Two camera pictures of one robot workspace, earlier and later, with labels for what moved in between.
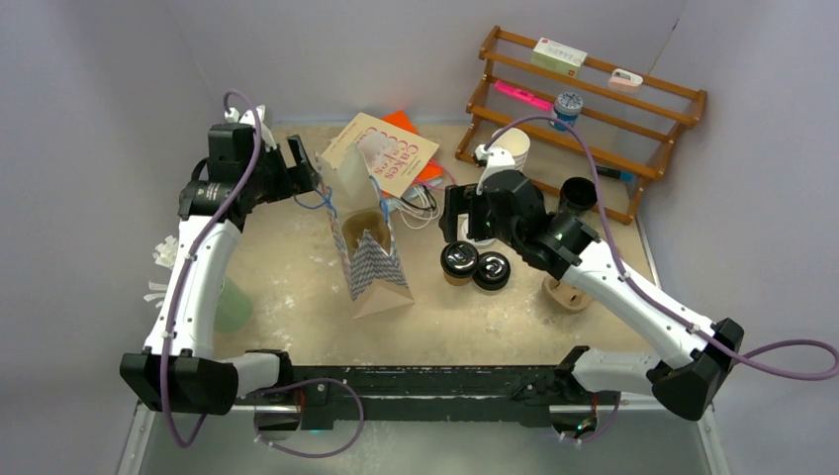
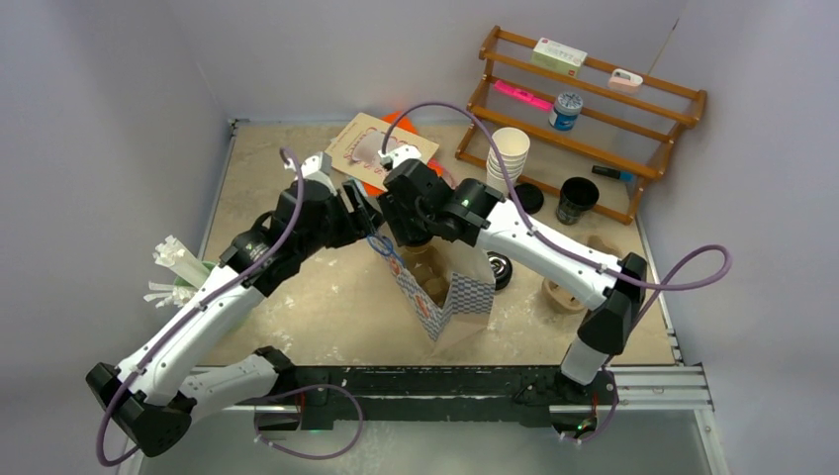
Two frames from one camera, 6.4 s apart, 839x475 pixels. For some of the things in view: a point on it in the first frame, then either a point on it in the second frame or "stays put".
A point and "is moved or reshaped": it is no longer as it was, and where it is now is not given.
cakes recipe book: (393, 156) stays put
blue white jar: (567, 108) stays put
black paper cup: (578, 195) stays put
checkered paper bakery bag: (342, 170) → (450, 286)
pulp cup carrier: (565, 295) stays put
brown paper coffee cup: (457, 281) → (419, 253)
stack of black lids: (492, 271) stays put
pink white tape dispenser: (624, 80) stays put
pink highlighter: (522, 94) stays put
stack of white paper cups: (515, 142) stays put
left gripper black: (304, 173) → (358, 224)
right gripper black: (460, 200) → (397, 211)
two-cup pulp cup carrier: (375, 223) is moved or reshaped
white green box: (558, 57) stays put
